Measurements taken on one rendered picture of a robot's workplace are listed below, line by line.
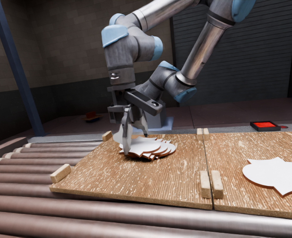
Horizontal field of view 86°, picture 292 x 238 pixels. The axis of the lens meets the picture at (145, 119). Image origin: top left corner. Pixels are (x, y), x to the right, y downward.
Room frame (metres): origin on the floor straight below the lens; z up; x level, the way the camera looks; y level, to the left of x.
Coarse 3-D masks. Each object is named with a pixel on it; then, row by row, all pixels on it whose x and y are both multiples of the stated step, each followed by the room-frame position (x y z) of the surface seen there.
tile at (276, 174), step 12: (252, 168) 0.31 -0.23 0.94; (264, 168) 0.31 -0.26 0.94; (276, 168) 0.30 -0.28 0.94; (288, 168) 0.30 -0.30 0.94; (252, 180) 0.27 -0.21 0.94; (264, 180) 0.27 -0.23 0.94; (276, 180) 0.27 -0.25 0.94; (288, 180) 0.26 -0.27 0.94; (276, 192) 0.24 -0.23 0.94; (288, 192) 0.23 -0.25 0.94
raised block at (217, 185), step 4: (212, 172) 0.30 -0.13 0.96; (216, 172) 0.29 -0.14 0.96; (212, 176) 0.28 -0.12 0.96; (216, 176) 0.28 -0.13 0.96; (212, 180) 0.28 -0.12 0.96; (216, 180) 0.27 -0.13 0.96; (220, 180) 0.27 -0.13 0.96; (212, 184) 0.28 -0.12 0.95; (216, 184) 0.26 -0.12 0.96; (220, 184) 0.26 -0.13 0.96; (216, 188) 0.25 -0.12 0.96; (220, 188) 0.25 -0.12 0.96; (216, 192) 0.25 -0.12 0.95; (220, 192) 0.25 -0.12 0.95; (216, 196) 0.25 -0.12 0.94; (220, 196) 0.25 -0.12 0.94
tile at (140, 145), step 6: (138, 138) 0.53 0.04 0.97; (144, 138) 0.52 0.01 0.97; (150, 138) 0.51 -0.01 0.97; (156, 138) 0.51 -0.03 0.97; (120, 144) 0.50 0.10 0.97; (132, 144) 0.48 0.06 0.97; (138, 144) 0.48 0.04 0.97; (144, 144) 0.47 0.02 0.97; (150, 144) 0.46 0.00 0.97; (156, 144) 0.46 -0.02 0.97; (132, 150) 0.44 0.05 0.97; (138, 150) 0.43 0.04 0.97; (144, 150) 0.43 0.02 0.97; (150, 150) 0.42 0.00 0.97; (156, 150) 0.43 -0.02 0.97; (138, 156) 0.41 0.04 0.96
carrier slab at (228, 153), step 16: (208, 144) 0.47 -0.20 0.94; (224, 144) 0.46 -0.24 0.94; (240, 144) 0.44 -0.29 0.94; (256, 144) 0.43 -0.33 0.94; (272, 144) 0.42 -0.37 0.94; (288, 144) 0.40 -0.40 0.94; (208, 160) 0.38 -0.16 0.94; (224, 160) 0.37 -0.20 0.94; (240, 160) 0.36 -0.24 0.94; (288, 160) 0.33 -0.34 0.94; (224, 176) 0.31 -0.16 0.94; (240, 176) 0.30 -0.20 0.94; (224, 192) 0.26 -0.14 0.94; (240, 192) 0.26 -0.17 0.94; (256, 192) 0.25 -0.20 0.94; (272, 192) 0.25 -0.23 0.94; (224, 208) 0.23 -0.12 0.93; (240, 208) 0.23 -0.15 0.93; (256, 208) 0.22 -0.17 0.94; (272, 208) 0.21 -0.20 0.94; (288, 208) 0.21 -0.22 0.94
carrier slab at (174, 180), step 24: (192, 144) 0.49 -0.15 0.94; (72, 168) 0.45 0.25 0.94; (96, 168) 0.43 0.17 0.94; (120, 168) 0.41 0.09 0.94; (144, 168) 0.39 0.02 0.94; (168, 168) 0.37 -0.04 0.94; (192, 168) 0.36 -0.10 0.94; (72, 192) 0.34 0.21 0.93; (96, 192) 0.32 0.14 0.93; (120, 192) 0.31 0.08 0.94; (144, 192) 0.30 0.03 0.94; (168, 192) 0.28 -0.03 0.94; (192, 192) 0.28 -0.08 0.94
